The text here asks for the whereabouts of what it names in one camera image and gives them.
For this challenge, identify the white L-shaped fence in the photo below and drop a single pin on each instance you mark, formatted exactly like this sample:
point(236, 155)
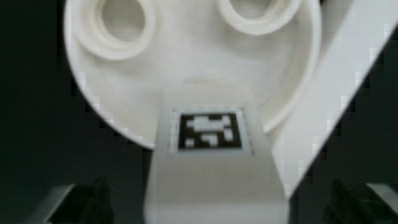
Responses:
point(359, 22)

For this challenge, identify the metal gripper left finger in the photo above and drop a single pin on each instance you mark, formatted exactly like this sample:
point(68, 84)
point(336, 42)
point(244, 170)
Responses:
point(75, 204)

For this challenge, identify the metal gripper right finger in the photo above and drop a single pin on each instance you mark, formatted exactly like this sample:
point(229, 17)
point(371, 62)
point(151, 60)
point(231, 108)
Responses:
point(363, 204)

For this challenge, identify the white stool leg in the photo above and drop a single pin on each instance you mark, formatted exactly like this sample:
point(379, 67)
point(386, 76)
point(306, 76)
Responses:
point(213, 184)

